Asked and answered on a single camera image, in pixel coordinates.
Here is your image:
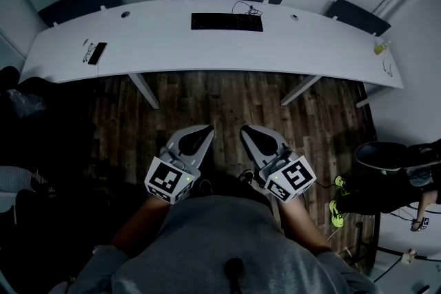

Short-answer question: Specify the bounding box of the person's grey hoodie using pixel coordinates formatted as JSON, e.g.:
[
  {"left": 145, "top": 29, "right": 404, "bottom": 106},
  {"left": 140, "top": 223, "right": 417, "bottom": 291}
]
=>
[{"left": 51, "top": 194, "right": 380, "bottom": 294}]

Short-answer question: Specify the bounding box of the person's left forearm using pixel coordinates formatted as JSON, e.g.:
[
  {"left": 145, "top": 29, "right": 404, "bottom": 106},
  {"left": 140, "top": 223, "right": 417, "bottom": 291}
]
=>
[{"left": 112, "top": 196, "right": 173, "bottom": 259}]

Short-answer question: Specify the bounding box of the white desk leg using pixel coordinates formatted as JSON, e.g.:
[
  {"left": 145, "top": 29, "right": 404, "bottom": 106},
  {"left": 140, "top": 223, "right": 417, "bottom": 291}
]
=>
[
  {"left": 280, "top": 74, "right": 323, "bottom": 107},
  {"left": 127, "top": 73, "right": 161, "bottom": 110},
  {"left": 356, "top": 85, "right": 393, "bottom": 109}
]

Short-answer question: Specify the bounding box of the grey round chair seat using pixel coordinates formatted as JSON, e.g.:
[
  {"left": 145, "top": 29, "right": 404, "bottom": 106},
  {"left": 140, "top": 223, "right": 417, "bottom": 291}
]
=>
[{"left": 354, "top": 140, "right": 413, "bottom": 171}]

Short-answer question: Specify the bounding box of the yellow liquid bottle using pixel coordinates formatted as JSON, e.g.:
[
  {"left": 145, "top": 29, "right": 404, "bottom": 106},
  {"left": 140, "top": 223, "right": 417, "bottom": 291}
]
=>
[{"left": 374, "top": 40, "right": 392, "bottom": 55}]

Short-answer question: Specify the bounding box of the black bag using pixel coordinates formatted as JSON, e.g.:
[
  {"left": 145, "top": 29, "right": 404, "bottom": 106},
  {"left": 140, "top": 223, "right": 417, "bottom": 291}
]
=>
[{"left": 0, "top": 65, "right": 99, "bottom": 183}]

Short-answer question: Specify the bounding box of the black keyboard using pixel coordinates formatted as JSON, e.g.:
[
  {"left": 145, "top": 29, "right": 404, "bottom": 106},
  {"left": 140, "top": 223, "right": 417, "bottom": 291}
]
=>
[{"left": 191, "top": 12, "right": 265, "bottom": 32}]

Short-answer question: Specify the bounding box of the dark smartphone with white edge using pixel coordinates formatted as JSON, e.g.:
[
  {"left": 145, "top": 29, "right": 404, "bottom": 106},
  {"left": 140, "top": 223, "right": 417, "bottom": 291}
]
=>
[{"left": 88, "top": 42, "right": 108, "bottom": 65}]

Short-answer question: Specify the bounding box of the person's right forearm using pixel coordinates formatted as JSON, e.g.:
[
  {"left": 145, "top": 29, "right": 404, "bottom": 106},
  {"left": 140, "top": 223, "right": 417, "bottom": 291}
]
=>
[{"left": 275, "top": 198, "right": 334, "bottom": 255}]

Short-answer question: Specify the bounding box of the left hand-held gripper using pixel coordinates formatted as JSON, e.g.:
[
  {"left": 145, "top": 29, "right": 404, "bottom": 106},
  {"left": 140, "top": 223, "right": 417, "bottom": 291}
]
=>
[{"left": 143, "top": 125, "right": 216, "bottom": 206}]

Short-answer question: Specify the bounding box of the black coiled cable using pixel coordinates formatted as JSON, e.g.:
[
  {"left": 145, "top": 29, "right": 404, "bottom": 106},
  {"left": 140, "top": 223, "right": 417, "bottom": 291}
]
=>
[{"left": 232, "top": 1, "right": 263, "bottom": 17}]

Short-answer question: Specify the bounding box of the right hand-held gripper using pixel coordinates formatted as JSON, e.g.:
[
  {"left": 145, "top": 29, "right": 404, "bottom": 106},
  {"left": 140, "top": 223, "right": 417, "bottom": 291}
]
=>
[{"left": 240, "top": 124, "right": 318, "bottom": 205}]

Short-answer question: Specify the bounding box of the clear plastic bag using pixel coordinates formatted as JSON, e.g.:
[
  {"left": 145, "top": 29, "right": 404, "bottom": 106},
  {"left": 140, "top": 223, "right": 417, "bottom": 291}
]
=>
[{"left": 8, "top": 89, "right": 48, "bottom": 118}]

